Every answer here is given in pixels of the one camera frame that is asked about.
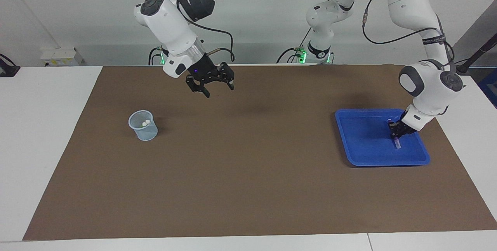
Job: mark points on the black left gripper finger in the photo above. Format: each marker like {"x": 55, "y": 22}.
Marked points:
{"x": 399, "y": 134}
{"x": 396, "y": 126}

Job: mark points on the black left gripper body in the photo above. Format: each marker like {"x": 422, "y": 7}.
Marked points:
{"x": 409, "y": 123}

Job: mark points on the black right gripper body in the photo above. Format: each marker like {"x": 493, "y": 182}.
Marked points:
{"x": 205, "y": 72}

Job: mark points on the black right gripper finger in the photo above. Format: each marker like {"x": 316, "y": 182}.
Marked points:
{"x": 230, "y": 82}
{"x": 200, "y": 90}

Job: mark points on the purple pen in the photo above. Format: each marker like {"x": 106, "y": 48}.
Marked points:
{"x": 397, "y": 143}

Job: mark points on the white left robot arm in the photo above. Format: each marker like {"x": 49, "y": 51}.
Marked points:
{"x": 427, "y": 84}

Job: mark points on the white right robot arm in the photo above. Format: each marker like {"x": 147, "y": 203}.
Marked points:
{"x": 167, "y": 22}

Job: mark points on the blue plastic tray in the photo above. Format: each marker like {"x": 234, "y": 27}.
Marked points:
{"x": 357, "y": 146}

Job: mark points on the translucent plastic cup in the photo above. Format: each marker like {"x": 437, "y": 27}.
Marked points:
{"x": 146, "y": 134}

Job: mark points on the blue box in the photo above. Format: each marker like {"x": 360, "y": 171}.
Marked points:
{"x": 490, "y": 88}

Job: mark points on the brown table mat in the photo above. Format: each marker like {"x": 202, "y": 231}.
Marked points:
{"x": 248, "y": 173}

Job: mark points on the black stand pole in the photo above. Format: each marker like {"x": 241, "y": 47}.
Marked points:
{"x": 479, "y": 53}

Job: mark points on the black stand base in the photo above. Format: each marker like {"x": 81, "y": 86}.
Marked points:
{"x": 7, "y": 70}

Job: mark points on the white wall socket box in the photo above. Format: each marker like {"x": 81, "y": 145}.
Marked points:
{"x": 60, "y": 57}

